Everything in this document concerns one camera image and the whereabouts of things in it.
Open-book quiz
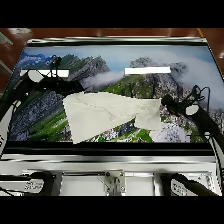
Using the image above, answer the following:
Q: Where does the white shirt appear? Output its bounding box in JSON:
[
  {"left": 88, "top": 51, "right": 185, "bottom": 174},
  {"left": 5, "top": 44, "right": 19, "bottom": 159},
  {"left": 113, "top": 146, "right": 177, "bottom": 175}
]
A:
[{"left": 62, "top": 91, "right": 164, "bottom": 145}]

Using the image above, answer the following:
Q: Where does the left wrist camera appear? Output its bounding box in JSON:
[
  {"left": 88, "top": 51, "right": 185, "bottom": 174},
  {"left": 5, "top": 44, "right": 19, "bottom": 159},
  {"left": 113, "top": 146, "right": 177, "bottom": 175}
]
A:
[{"left": 49, "top": 55, "right": 64, "bottom": 80}]

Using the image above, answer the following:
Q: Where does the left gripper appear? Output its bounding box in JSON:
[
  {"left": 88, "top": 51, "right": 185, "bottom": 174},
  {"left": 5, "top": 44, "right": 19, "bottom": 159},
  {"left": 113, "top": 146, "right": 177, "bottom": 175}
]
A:
[{"left": 65, "top": 79, "right": 86, "bottom": 96}]

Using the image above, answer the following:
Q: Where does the silver frame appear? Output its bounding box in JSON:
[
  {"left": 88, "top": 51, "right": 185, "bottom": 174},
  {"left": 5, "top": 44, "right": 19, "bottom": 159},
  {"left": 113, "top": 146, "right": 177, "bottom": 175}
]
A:
[{"left": 0, "top": 36, "right": 224, "bottom": 197}]

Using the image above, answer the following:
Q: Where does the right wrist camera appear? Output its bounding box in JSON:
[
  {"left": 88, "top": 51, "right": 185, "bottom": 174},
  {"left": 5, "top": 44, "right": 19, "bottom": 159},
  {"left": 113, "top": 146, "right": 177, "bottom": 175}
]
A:
[{"left": 189, "top": 84, "right": 203, "bottom": 103}]

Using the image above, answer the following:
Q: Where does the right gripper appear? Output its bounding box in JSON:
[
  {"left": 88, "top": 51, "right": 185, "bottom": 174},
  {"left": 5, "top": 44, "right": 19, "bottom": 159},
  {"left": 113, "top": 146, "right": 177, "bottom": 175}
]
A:
[{"left": 161, "top": 94, "right": 178, "bottom": 111}]

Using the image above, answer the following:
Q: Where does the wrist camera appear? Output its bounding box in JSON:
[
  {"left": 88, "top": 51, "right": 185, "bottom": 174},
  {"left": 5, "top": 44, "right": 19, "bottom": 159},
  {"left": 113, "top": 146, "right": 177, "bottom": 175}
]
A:
[
  {"left": 49, "top": 55, "right": 64, "bottom": 80},
  {"left": 189, "top": 84, "right": 203, "bottom": 103}
]

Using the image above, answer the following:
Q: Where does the black cable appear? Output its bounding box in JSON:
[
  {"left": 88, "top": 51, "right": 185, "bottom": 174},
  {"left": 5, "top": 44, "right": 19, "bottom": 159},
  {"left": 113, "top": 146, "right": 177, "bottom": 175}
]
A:
[{"left": 199, "top": 86, "right": 212, "bottom": 117}]

